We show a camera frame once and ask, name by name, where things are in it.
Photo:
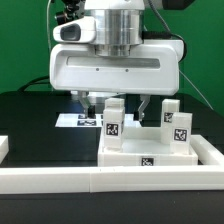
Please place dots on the white right fence rail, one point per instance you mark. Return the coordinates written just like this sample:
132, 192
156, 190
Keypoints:
207, 153

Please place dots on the white left fence rail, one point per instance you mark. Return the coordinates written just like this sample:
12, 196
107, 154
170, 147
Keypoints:
4, 147

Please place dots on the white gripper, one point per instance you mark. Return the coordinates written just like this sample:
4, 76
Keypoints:
93, 55

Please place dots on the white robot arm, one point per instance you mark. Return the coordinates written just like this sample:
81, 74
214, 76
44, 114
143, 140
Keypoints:
133, 9

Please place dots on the white front fence rail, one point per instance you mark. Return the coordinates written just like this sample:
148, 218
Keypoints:
110, 179

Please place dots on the white fence rail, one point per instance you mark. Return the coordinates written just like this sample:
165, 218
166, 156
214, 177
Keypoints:
110, 179
4, 147
207, 153

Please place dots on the white square table top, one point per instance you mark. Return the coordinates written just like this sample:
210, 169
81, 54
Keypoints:
142, 147

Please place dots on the white marker base plate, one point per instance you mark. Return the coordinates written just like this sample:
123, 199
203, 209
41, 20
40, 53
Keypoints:
72, 120

